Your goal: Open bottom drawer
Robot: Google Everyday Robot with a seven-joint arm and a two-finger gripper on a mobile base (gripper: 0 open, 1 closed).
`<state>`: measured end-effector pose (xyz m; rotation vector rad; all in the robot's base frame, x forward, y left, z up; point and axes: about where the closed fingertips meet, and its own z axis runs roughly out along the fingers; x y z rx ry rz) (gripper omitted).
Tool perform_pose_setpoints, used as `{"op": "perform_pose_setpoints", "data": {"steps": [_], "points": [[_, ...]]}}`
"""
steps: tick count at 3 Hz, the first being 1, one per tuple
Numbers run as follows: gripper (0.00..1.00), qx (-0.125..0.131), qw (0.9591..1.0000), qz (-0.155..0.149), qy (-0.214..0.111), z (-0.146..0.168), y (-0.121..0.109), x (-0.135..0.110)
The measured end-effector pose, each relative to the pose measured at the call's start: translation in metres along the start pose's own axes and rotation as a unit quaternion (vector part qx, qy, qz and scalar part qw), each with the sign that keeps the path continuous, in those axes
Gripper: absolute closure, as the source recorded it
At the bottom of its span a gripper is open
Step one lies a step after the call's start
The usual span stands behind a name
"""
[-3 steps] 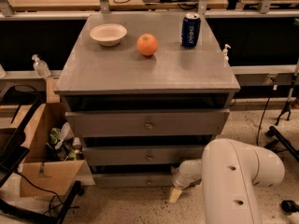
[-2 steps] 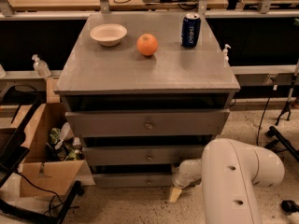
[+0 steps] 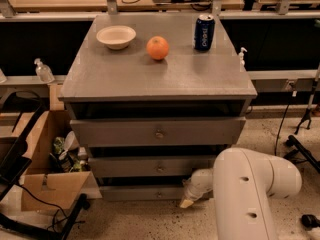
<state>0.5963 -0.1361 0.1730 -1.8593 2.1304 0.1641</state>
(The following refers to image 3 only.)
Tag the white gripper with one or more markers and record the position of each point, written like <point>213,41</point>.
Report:
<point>193,190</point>

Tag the grey bottom drawer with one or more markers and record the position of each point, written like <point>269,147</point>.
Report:
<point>142,192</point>

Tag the grey drawer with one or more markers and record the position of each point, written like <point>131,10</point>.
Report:
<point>171,132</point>
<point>144,166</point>
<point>142,192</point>

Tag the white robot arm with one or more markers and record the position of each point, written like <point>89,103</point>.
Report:
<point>242,181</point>

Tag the grey middle drawer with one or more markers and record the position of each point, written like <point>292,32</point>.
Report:
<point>144,166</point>

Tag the grey wooden drawer cabinet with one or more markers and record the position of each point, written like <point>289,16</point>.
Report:
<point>104,84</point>

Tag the grey top drawer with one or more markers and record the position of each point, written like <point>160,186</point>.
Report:
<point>171,132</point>

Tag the open cardboard box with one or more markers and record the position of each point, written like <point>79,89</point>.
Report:
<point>45,187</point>

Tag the black stand leg right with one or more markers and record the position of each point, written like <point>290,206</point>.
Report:
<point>292,141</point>

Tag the black caster wheel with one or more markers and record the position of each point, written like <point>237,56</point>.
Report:
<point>310,221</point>

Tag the black tripod stand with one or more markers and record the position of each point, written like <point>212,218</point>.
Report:
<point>307,115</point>

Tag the small white pump bottle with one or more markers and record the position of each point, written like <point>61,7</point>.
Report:
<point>241,54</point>

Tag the orange fruit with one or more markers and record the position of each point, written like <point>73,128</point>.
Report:
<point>157,47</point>

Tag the blue pepsi can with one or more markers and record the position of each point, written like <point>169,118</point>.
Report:
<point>204,31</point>

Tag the white paper bowl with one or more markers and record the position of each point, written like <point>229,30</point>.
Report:
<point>116,37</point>

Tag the clear sanitizer bottle left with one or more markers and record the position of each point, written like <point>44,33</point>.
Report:
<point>43,71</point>

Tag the black stand frame left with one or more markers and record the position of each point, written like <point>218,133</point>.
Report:
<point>13,164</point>

